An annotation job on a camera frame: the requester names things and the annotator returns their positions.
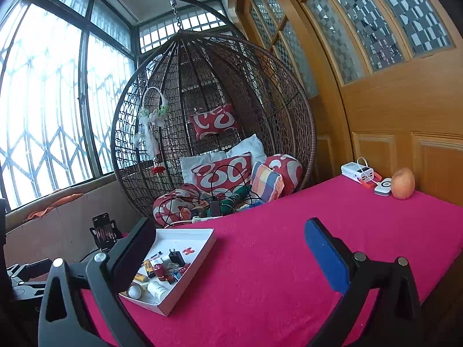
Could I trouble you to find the green striped object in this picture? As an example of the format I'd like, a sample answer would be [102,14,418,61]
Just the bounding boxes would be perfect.
[222,186,252,206]

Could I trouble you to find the small red patterned cushion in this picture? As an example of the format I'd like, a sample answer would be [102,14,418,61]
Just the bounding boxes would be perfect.
[190,104,241,140]

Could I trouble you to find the brown wicker egg chair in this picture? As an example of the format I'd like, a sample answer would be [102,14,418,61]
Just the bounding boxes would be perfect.
[110,0,317,221]

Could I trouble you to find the tangled black cables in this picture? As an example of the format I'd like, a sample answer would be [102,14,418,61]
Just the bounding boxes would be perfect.
[159,164,264,228]

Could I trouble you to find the red tablecloth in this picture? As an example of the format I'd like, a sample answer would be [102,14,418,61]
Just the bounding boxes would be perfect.
[81,174,463,347]

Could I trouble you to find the small white square device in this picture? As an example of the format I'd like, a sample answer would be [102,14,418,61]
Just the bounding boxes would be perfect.
[374,178,393,196]

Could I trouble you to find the white pill bottle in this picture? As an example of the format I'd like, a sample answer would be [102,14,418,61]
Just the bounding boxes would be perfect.
[146,281,170,302]

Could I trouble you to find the white pillow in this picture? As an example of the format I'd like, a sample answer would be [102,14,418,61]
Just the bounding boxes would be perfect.
[180,134,267,185]

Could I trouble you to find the square red patterned cushion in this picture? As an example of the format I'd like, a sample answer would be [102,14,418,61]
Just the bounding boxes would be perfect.
[191,152,253,198]

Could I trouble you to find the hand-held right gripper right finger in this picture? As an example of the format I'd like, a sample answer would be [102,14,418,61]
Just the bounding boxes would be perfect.
[304,217,423,347]

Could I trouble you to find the round red patterned cushion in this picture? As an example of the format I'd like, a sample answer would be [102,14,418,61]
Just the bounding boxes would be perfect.
[153,184,203,226]
[264,154,304,196]

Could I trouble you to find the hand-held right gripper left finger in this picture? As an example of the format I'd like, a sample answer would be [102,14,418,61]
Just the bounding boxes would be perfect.
[38,217,157,347]

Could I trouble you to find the window with metal grille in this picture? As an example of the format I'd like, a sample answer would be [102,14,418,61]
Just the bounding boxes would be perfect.
[0,0,232,210]

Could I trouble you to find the plaid cushion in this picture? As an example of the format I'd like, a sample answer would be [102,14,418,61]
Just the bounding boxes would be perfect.
[251,161,285,203]

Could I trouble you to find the wooden glazed door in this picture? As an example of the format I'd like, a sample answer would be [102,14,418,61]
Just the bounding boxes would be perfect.
[228,0,463,225]

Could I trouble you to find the orange cloth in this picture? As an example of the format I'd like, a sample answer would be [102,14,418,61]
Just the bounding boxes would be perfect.
[23,193,84,221]

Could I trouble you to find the black smartphone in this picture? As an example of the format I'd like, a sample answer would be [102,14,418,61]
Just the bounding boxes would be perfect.
[92,213,111,250]

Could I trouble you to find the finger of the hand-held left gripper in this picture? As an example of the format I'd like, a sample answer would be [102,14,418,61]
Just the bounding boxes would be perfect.
[6,258,53,300]

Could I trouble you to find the black cat phone stand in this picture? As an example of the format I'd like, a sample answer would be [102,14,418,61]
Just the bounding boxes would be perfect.
[89,219,124,254]

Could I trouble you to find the peach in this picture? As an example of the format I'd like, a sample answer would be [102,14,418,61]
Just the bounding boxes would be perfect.
[391,168,416,200]

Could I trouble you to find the white cardboard tray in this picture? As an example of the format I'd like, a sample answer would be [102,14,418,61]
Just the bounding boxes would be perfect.
[119,228,217,317]

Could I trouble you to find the white dreamcatcher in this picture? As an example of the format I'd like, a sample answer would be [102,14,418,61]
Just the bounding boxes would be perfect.
[135,87,169,163]

